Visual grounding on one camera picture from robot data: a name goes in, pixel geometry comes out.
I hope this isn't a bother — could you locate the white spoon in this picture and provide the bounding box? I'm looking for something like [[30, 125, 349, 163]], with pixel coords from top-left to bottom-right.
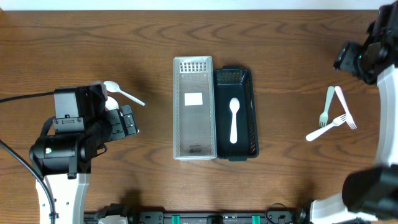
[[105, 96, 124, 121], [229, 98, 240, 144], [103, 81, 146, 106]]

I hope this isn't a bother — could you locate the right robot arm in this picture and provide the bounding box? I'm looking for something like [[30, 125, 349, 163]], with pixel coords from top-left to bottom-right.
[[295, 2, 397, 223]]

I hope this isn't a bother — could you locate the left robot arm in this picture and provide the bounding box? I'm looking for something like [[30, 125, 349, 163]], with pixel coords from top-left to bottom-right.
[[29, 82, 139, 223]]

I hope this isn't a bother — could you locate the clear plastic perforated basket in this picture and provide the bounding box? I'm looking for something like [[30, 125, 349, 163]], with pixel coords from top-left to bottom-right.
[[173, 56, 217, 161]]

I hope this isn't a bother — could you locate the white fork far right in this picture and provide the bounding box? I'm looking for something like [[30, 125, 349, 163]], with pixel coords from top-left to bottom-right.
[[335, 86, 358, 129]]

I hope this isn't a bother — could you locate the white fork lying diagonal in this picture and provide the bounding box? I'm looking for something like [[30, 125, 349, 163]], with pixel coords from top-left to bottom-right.
[[305, 114, 347, 141]]

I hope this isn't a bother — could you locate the pale green plastic fork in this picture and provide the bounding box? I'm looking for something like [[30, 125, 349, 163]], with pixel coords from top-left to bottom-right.
[[319, 86, 335, 128]]

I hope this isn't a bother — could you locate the black plastic perforated basket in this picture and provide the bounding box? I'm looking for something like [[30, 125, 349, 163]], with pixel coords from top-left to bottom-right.
[[213, 65, 259, 161]]

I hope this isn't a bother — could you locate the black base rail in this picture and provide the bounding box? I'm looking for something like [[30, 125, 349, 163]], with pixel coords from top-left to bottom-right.
[[83, 202, 312, 224]]

